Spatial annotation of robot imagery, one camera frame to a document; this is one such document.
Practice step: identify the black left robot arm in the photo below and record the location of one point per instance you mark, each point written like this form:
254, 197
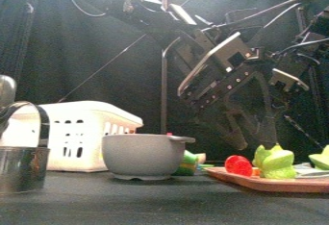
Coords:
140, 9

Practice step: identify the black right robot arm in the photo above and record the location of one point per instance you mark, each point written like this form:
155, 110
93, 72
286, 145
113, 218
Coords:
314, 27

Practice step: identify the grey toy cleaver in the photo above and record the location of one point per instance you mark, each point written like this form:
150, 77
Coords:
311, 173

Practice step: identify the red toy tomato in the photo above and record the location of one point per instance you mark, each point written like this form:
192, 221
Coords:
238, 166

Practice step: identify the orange toy piece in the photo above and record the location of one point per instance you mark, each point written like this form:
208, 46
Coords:
255, 171

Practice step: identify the green toy lettuce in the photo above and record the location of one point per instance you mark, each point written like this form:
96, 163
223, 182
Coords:
274, 163

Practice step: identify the green and yellow toy cup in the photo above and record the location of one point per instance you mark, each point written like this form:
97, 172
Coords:
188, 164

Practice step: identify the light green toy vegetable piece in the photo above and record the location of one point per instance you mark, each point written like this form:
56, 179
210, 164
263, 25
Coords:
321, 160

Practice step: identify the wooden plate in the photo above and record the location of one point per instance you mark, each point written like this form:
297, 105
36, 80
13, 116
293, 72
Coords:
274, 184

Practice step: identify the grey toy pot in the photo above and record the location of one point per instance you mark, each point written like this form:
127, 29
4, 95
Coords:
140, 156

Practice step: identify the white plastic slotted basket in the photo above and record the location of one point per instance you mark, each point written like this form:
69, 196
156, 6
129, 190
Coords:
85, 132

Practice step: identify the metal frame pole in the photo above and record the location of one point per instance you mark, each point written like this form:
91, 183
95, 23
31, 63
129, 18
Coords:
163, 91

